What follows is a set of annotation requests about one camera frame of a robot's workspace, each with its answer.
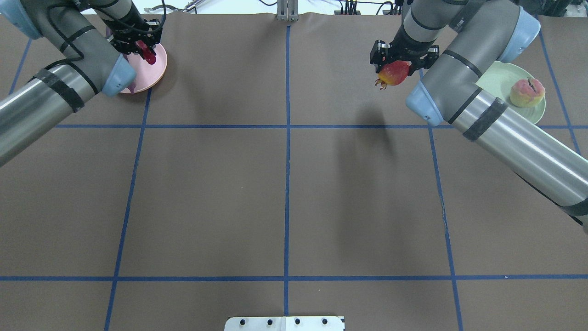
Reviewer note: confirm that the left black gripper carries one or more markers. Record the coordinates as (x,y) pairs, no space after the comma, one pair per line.
(130,20)

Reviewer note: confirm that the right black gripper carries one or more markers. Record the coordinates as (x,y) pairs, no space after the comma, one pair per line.
(406,47)

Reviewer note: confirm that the red pomegranate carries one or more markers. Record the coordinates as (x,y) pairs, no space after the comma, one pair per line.
(392,74)

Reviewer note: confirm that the red chili pepper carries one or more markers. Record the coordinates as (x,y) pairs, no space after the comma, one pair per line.
(145,52)

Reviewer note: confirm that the yellow pink peach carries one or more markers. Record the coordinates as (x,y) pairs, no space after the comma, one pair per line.
(527,93)

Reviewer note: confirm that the purple eggplant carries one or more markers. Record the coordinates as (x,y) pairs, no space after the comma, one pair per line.
(131,87)

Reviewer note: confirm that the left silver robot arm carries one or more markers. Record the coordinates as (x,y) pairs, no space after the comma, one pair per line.
(94,36)

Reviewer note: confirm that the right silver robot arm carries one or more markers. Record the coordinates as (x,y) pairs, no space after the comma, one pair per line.
(456,42)

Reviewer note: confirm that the pink plate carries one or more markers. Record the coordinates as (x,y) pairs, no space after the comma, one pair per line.
(147,75)

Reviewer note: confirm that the green plate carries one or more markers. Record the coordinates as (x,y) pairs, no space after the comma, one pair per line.
(498,80)

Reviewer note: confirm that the aluminium frame post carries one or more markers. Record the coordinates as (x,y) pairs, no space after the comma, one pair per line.
(287,10)

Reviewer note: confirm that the white camera pillar base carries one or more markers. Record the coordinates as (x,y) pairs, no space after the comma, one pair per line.
(286,323)

